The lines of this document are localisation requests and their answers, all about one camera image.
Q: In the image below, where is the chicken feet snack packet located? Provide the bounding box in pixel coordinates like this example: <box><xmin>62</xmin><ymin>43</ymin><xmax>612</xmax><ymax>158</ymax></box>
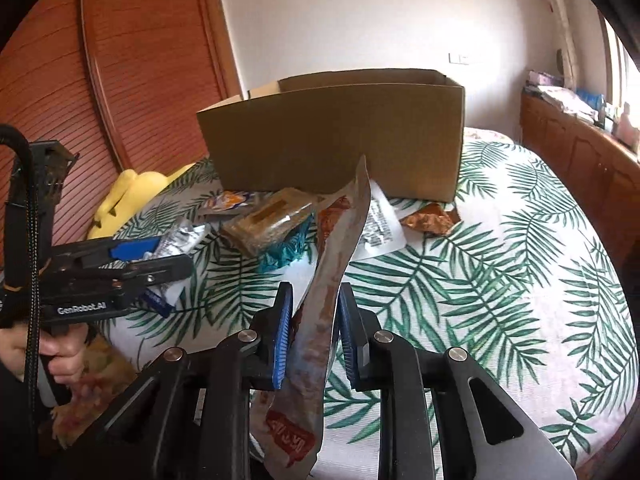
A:
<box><xmin>250</xmin><ymin>157</ymin><xmax>371</xmax><ymax>479</ymax></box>

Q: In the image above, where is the clear bag brown grain snack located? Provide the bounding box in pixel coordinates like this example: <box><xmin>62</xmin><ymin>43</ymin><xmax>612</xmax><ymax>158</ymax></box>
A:
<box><xmin>220</xmin><ymin>188</ymin><xmax>321</xmax><ymax>257</ymax></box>

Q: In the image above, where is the silver snack bag red top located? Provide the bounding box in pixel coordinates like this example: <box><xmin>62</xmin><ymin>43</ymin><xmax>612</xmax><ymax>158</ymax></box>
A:
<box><xmin>352</xmin><ymin>180</ymin><xmax>407</xmax><ymax>261</ymax></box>

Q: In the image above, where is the person's left hand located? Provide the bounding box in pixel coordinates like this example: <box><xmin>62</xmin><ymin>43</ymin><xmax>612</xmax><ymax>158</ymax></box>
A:
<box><xmin>0</xmin><ymin>324</ymin><xmax>89</xmax><ymax>385</ymax></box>

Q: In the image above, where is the yellow plush toy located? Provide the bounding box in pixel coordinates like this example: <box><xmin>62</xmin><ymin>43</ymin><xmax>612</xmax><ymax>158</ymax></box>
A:
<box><xmin>87</xmin><ymin>164</ymin><xmax>193</xmax><ymax>240</ymax></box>

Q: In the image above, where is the small silver snack packet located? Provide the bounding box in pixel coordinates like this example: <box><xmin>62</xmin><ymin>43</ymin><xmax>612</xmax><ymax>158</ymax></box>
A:
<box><xmin>151</xmin><ymin>217</ymin><xmax>209</xmax><ymax>259</ymax></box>

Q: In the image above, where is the orange white snack packet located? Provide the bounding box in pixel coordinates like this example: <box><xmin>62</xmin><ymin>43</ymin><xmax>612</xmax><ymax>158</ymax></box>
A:
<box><xmin>198</xmin><ymin>191</ymin><xmax>255</xmax><ymax>216</ymax></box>

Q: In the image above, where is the teal foil snack wrapper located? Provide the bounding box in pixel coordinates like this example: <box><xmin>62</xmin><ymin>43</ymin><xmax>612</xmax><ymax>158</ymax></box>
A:
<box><xmin>257</xmin><ymin>216</ymin><xmax>314</xmax><ymax>274</ymax></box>

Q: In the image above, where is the wooden louvered wardrobe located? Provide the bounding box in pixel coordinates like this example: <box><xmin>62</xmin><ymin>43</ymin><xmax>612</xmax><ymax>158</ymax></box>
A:
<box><xmin>1</xmin><ymin>0</ymin><xmax>239</xmax><ymax>244</ymax></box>

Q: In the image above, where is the brown crumpled snack wrapper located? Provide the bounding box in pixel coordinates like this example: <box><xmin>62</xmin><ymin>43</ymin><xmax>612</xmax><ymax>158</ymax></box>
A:
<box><xmin>400</xmin><ymin>203</ymin><xmax>461</xmax><ymax>236</ymax></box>

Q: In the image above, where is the brown cardboard box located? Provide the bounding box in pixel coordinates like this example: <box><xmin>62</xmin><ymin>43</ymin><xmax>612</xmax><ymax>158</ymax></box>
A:
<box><xmin>196</xmin><ymin>68</ymin><xmax>465</xmax><ymax>203</ymax></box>

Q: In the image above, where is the wooden sideboard cabinet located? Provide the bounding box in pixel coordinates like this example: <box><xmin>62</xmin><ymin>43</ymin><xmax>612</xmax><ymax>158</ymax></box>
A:
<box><xmin>520</xmin><ymin>92</ymin><xmax>639</xmax><ymax>285</ymax></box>

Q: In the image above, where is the pink bottle on cabinet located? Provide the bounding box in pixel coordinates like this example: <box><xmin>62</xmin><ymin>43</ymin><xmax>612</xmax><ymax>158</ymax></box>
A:
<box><xmin>616</xmin><ymin>102</ymin><xmax>639</xmax><ymax>152</ymax></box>

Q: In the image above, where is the stack of papers on cabinet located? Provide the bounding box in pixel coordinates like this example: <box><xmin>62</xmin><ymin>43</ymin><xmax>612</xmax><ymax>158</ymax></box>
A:
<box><xmin>524</xmin><ymin>70</ymin><xmax>598</xmax><ymax>124</ymax></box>

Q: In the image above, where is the beige curtain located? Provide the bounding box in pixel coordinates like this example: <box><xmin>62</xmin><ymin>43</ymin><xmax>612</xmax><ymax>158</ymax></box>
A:
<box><xmin>548</xmin><ymin>0</ymin><xmax>579</xmax><ymax>90</ymax></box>

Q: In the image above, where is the black braided cable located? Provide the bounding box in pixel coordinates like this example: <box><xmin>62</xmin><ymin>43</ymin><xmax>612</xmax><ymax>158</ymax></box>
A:
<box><xmin>0</xmin><ymin>122</ymin><xmax>44</xmax><ymax>456</ymax></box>

